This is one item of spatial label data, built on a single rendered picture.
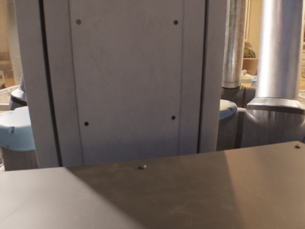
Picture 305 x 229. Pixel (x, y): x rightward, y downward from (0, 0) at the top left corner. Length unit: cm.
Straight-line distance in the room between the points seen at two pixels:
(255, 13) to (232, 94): 697
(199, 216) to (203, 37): 29
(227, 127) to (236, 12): 41
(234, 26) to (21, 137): 72
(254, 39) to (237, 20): 698
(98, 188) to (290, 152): 29
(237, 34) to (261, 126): 38
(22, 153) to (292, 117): 63
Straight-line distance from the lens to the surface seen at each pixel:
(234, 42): 86
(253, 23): 782
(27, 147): 56
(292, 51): 65
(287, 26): 67
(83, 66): 38
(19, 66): 551
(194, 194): 26
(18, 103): 73
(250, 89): 97
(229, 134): 59
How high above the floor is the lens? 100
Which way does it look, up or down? 18 degrees down
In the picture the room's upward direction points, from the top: straight up
